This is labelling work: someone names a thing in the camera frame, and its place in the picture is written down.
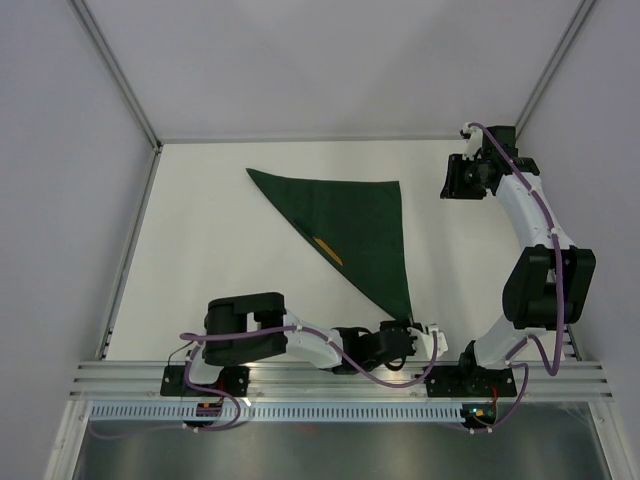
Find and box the white slotted cable duct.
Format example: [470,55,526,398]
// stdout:
[90,402,463,423]

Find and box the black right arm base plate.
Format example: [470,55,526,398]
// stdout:
[424,365,518,399]

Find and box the dark green cloth napkin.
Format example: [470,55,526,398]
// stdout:
[247,169,413,320]

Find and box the aluminium right frame post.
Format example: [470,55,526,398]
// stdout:
[515,0,600,145]

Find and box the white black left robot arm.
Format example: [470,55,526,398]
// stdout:
[183,292,418,396]

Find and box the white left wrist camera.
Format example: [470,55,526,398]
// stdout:
[408,323,448,360]

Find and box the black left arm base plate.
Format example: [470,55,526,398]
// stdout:
[160,364,250,397]

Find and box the aluminium frame post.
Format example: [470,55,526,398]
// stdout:
[515,0,600,145]
[67,0,162,152]

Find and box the aluminium right side rail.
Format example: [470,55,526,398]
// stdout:
[502,139,584,362]

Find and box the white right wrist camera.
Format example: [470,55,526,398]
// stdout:
[460,122,484,161]

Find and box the aluminium front rail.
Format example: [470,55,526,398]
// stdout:
[68,361,613,403]

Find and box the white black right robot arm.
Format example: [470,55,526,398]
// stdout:
[440,122,596,395]

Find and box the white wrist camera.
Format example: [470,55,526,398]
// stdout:
[408,323,448,360]
[460,122,484,161]

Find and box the aluminium left frame post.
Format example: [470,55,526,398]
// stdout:
[67,0,162,152]

